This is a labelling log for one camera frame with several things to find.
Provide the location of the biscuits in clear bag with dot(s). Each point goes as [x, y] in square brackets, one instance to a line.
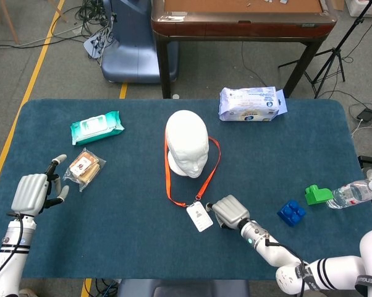
[84, 168]

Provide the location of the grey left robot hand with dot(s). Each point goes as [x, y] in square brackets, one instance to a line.
[30, 193]

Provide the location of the blue toy building block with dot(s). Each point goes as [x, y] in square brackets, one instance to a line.
[292, 213]

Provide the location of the dark blue robot body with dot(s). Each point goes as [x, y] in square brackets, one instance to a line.
[183, 289]

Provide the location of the black stand base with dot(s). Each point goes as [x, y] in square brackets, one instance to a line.
[371, 161]

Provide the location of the black phone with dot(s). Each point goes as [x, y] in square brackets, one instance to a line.
[366, 115]

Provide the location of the white storage box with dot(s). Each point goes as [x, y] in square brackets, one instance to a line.
[353, 7]

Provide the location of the brown mahjong table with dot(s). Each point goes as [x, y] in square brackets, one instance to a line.
[235, 29]

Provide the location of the green wet wipes pack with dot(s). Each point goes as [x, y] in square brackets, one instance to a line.
[96, 127]

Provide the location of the brown cardboard box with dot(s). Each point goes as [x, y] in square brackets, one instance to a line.
[337, 3]

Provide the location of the person's shoe and trouser leg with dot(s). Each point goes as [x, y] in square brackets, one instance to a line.
[27, 293]

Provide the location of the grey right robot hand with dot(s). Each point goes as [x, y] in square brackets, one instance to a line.
[232, 212]

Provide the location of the green toy building block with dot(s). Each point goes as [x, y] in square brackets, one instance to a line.
[317, 195]

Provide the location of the white foam mannequin head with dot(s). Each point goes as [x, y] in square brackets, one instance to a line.
[186, 136]

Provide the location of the white ID badge holder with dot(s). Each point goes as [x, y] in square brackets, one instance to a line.
[200, 218]

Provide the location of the white power strip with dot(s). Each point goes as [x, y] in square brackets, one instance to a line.
[91, 46]

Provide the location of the white chair wooden legs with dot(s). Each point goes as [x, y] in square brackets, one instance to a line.
[10, 24]

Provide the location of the white blue tissue pack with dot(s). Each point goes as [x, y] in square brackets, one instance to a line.
[247, 105]

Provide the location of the light wooden pole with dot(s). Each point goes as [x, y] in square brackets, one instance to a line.
[58, 11]

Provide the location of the blue felt table cover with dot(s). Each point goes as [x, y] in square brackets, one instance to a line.
[127, 235]

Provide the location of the clear plastic water bottle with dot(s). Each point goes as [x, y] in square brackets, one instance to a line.
[349, 193]

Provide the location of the black tripod stand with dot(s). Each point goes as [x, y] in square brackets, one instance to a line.
[336, 52]

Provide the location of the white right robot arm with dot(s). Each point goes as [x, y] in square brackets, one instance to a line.
[281, 256]

